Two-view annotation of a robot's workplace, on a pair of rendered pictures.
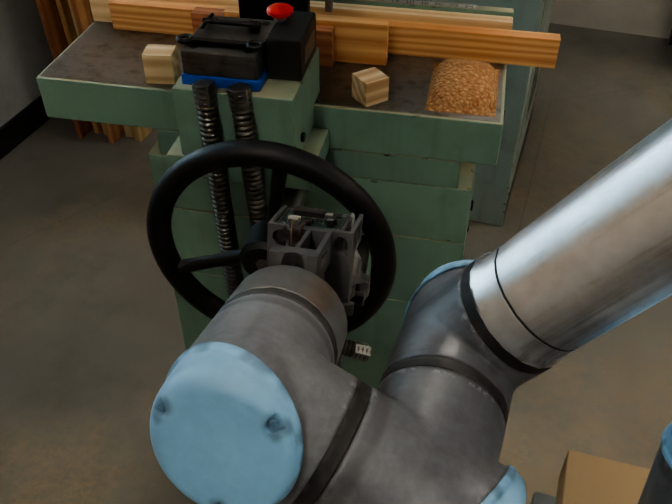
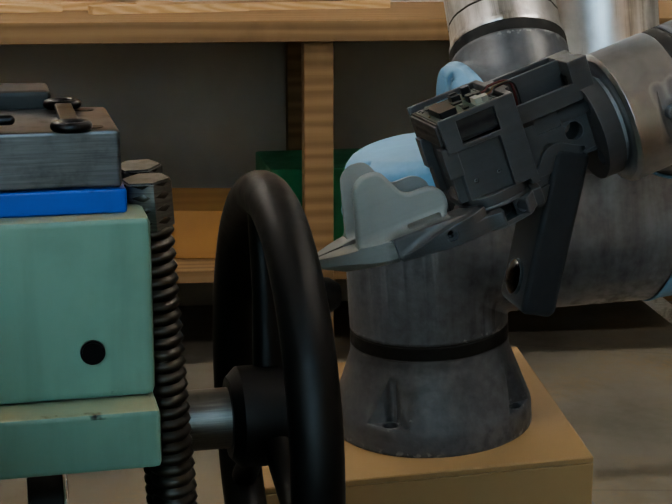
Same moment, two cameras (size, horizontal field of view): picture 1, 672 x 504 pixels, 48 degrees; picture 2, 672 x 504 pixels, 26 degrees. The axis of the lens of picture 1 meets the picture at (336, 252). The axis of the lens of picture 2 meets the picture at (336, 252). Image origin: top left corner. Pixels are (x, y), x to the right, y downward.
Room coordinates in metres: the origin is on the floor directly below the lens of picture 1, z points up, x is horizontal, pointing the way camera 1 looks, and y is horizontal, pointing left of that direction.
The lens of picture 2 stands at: (0.95, 0.84, 1.10)
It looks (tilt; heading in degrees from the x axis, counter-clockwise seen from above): 13 degrees down; 245
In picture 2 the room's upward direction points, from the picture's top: straight up
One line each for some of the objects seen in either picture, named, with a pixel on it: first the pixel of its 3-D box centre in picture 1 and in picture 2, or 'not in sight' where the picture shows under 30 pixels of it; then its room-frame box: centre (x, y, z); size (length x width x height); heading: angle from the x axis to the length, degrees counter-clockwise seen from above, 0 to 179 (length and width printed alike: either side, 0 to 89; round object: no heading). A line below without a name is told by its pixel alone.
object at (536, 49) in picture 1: (325, 31); not in sight; (0.98, 0.01, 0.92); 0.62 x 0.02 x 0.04; 79
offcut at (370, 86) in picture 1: (370, 86); not in sight; (0.84, -0.04, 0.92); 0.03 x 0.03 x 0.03; 32
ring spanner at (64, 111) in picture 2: (219, 41); (66, 114); (0.78, 0.13, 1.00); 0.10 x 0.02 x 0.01; 79
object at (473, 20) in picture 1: (292, 18); not in sight; (1.01, 0.06, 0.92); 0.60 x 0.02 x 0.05; 79
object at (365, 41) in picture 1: (305, 36); not in sight; (0.95, 0.04, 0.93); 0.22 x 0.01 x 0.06; 79
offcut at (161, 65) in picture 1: (161, 64); not in sight; (0.89, 0.22, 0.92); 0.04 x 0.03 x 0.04; 86
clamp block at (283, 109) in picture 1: (251, 100); (7, 280); (0.81, 0.10, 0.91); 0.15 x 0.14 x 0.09; 79
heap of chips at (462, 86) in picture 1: (464, 78); not in sight; (0.86, -0.16, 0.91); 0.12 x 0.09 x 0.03; 169
